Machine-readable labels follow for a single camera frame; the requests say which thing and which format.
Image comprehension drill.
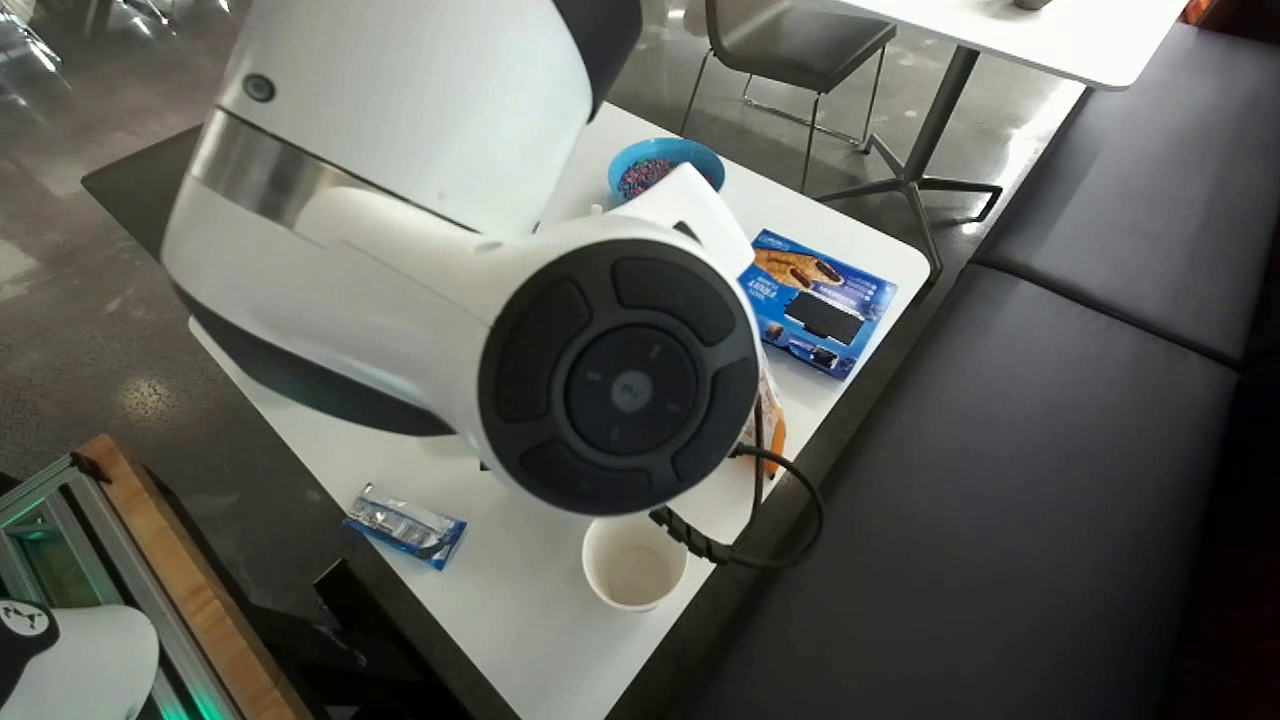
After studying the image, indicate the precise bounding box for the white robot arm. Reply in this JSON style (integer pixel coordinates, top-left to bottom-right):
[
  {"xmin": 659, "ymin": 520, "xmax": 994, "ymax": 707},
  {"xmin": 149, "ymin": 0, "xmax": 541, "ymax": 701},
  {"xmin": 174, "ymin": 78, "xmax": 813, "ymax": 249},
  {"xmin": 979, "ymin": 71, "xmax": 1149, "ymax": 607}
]
[{"xmin": 161, "ymin": 0, "xmax": 764, "ymax": 517}]

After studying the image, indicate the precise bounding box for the blue plastic bowl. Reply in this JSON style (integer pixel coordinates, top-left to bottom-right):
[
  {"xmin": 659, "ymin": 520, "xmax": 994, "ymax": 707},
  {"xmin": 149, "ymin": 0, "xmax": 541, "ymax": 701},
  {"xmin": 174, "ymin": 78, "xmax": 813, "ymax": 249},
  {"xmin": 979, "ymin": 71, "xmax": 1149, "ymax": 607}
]
[{"xmin": 608, "ymin": 136, "xmax": 725, "ymax": 206}]

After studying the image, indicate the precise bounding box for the blue cookie box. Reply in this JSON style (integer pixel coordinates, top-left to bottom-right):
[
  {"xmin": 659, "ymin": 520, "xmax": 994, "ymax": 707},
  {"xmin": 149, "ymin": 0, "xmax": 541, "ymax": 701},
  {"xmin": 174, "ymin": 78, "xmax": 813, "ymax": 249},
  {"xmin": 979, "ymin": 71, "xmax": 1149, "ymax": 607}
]
[{"xmin": 739, "ymin": 229, "xmax": 896, "ymax": 382}]

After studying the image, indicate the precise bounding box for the white main table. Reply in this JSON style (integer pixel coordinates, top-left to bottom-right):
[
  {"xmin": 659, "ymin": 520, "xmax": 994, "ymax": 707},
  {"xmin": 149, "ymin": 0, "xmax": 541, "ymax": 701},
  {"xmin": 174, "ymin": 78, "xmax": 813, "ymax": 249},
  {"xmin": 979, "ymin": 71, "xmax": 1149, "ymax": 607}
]
[{"xmin": 191, "ymin": 108, "xmax": 934, "ymax": 720}]

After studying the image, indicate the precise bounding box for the silver blue snack packet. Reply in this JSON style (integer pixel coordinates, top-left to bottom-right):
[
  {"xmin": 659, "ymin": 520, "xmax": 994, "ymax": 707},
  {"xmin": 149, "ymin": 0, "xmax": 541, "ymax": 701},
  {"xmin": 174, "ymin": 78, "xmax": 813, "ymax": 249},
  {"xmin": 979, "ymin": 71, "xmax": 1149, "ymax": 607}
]
[{"xmin": 348, "ymin": 485, "xmax": 468, "ymax": 570}]

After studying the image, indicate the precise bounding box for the black bench sofa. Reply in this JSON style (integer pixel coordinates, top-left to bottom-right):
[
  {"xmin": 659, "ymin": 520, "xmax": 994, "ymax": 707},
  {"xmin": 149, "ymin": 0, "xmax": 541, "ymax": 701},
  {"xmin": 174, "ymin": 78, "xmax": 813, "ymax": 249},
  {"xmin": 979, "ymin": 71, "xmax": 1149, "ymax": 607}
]
[{"xmin": 689, "ymin": 24, "xmax": 1280, "ymax": 720}]

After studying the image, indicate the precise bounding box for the white side table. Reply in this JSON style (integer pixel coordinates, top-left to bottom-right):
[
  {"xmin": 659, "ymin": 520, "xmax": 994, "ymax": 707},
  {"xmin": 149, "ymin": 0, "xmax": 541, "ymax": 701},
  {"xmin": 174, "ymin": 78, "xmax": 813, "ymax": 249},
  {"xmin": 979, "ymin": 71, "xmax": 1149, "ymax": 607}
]
[{"xmin": 849, "ymin": 0, "xmax": 1184, "ymax": 89}]

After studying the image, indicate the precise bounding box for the wooden framed rack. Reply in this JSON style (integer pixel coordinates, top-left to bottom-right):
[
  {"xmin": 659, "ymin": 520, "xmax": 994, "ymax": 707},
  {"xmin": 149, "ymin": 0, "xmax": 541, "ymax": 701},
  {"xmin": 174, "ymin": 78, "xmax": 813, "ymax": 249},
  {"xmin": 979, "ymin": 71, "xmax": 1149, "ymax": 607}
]
[{"xmin": 0, "ymin": 436, "xmax": 314, "ymax": 720}]

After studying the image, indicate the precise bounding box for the white black cap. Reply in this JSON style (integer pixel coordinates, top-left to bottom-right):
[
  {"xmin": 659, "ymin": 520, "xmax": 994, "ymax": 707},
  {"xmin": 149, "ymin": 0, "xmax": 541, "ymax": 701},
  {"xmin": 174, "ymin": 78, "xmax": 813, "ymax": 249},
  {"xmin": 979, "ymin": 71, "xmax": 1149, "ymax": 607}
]
[{"xmin": 0, "ymin": 602, "xmax": 161, "ymax": 720}]

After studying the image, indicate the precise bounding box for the black braided cable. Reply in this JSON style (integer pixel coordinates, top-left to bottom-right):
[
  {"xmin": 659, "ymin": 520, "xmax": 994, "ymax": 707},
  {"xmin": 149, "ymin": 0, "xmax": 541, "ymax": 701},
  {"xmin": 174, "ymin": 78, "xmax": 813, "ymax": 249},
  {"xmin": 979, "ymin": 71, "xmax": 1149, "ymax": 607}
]
[{"xmin": 647, "ymin": 397, "xmax": 830, "ymax": 577}]

